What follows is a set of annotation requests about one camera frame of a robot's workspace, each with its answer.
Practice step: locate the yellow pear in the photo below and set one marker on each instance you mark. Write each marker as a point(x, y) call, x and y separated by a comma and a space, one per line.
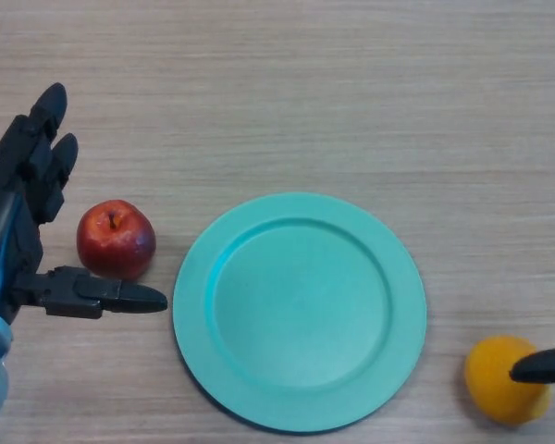
point(495, 384)

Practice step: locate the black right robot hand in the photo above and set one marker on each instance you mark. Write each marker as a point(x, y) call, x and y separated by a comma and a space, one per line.
point(543, 367)

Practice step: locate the green round plate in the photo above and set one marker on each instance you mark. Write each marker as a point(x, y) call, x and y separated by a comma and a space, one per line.
point(299, 312)

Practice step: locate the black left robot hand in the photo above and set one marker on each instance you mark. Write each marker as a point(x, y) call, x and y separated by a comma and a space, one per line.
point(14, 217)

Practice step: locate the red apple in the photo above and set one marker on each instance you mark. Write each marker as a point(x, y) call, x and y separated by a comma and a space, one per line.
point(115, 239)

